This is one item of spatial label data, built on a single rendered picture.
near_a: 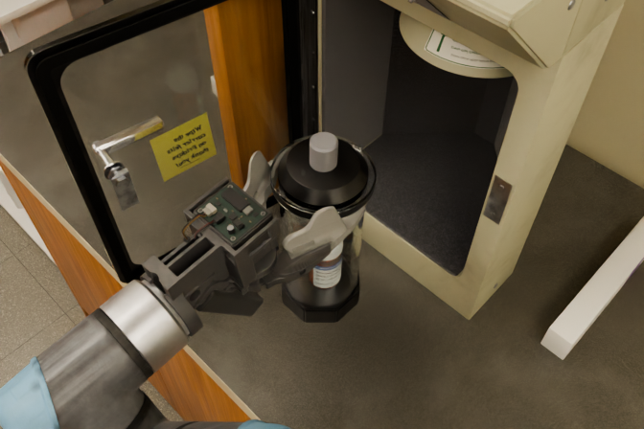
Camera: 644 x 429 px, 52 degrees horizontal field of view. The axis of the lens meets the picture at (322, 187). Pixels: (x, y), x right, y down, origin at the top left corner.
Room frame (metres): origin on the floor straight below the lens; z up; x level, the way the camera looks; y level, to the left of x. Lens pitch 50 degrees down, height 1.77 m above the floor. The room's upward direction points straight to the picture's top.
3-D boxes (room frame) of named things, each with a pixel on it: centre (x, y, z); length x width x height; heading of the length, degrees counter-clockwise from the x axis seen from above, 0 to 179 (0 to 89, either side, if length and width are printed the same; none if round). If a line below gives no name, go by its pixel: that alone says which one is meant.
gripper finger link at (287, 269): (0.35, 0.04, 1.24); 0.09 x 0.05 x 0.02; 111
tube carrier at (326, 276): (0.44, 0.00, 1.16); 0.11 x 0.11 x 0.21
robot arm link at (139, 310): (0.28, 0.16, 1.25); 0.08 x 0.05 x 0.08; 46
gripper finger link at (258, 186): (0.44, 0.06, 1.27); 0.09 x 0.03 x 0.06; 160
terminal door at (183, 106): (0.56, 0.15, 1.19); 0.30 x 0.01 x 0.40; 126
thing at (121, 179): (0.49, 0.23, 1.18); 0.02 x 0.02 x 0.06; 36
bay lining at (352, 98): (0.65, -0.18, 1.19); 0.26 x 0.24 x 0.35; 46
